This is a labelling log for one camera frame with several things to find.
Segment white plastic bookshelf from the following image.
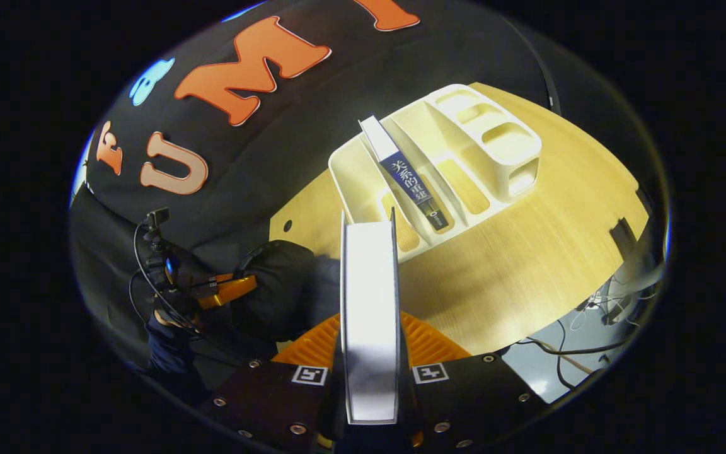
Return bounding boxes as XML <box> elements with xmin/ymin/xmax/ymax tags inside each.
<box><xmin>328</xmin><ymin>83</ymin><xmax>543</xmax><ymax>262</ymax></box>

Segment black floor cables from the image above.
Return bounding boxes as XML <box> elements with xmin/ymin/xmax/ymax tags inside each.
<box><xmin>514</xmin><ymin>296</ymin><xmax>638</xmax><ymax>392</ymax></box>

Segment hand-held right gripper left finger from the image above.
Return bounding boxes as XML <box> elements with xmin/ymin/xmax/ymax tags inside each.
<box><xmin>201</xmin><ymin>312</ymin><xmax>343</xmax><ymax>450</ymax></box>

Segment portrait cover book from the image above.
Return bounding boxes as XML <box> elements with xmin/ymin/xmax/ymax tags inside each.
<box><xmin>340</xmin><ymin>208</ymin><xmax>400</xmax><ymax>424</ymax></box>

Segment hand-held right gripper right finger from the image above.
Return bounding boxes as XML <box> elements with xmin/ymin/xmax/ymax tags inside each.
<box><xmin>400</xmin><ymin>311</ymin><xmax>548</xmax><ymax>451</ymax></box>

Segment black schoolbag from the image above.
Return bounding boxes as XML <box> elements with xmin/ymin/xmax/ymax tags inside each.
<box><xmin>231</xmin><ymin>240</ymin><xmax>345</xmax><ymax>354</ymax></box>

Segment dark blue book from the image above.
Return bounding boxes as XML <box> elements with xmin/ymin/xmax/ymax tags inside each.
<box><xmin>359</xmin><ymin>115</ymin><xmax>451</xmax><ymax>231</ymax></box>

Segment black table edge bracket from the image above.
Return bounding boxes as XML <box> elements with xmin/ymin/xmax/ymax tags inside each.
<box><xmin>609</xmin><ymin>218</ymin><xmax>641</xmax><ymax>256</ymax></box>

